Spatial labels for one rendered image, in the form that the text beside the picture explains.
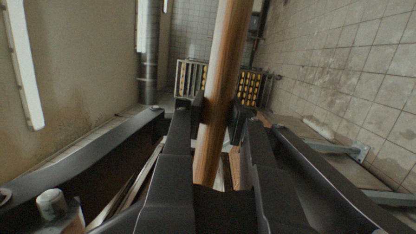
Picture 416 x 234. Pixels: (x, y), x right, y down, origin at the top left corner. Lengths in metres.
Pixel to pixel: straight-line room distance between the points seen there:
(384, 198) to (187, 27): 5.08
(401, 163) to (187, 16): 5.08
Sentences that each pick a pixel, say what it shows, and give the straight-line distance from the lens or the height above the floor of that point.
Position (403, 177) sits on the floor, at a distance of 1.44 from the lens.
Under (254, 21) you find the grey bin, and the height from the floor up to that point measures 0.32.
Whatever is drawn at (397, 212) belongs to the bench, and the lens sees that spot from 1.16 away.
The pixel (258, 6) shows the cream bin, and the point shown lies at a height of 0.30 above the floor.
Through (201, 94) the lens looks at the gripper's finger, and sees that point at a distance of 0.17.
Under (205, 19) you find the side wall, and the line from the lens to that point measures 5.25.
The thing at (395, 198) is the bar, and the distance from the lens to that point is 1.14.
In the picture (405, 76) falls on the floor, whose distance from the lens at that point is 1.52.
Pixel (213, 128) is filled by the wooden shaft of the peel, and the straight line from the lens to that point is 0.16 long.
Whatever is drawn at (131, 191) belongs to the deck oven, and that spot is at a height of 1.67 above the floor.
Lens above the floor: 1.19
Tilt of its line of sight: 1 degrees down
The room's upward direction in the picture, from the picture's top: 82 degrees counter-clockwise
